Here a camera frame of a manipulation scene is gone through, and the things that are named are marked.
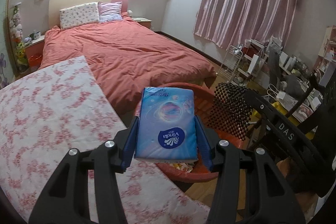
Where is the white paper bag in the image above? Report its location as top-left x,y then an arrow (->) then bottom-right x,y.
267,84 -> 290,103

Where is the pink striped pillow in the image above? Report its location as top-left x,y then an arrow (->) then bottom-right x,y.
98,1 -> 123,23

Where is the yellow bag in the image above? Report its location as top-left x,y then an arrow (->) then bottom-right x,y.
272,101 -> 289,112

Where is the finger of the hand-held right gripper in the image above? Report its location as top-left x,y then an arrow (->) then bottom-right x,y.
243,88 -> 279,125

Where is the bed with salmon duvet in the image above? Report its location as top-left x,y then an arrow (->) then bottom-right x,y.
39,15 -> 217,110

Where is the white floral pillow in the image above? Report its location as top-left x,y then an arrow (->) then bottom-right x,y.
59,2 -> 101,29

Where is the hanging plush toy bunch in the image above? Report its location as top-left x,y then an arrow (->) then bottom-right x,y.
9,5 -> 28,67

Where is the white storage cart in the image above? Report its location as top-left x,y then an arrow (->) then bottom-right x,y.
236,39 -> 271,85

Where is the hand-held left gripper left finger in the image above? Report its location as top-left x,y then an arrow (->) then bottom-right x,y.
28,115 -> 139,224

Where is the wooden nightstand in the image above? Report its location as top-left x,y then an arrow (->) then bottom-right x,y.
131,17 -> 153,30

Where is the cluttered desk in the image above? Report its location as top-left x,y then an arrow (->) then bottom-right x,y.
270,35 -> 336,119

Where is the colourful crumpled wrapper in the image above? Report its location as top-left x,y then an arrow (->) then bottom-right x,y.
171,160 -> 197,171

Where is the red plastic basket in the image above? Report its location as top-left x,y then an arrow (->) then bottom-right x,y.
135,81 -> 252,184

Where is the black mesh mat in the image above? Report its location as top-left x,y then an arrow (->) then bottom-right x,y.
204,82 -> 253,141

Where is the pink white shelf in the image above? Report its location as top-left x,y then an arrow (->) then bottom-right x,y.
316,26 -> 336,80

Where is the pink floral tablecloth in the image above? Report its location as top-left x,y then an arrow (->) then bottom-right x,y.
0,55 -> 212,224

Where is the pink white nightstand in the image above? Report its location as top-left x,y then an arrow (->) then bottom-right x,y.
24,38 -> 45,68

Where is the blue tissue pack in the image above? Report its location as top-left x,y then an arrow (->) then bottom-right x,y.
134,86 -> 198,164

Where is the white wire rack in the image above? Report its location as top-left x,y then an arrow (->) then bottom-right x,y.
218,46 -> 243,83

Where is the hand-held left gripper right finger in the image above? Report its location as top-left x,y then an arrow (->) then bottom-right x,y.
196,115 -> 306,224

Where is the grey office chair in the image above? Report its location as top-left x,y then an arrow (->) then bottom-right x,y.
267,49 -> 305,98

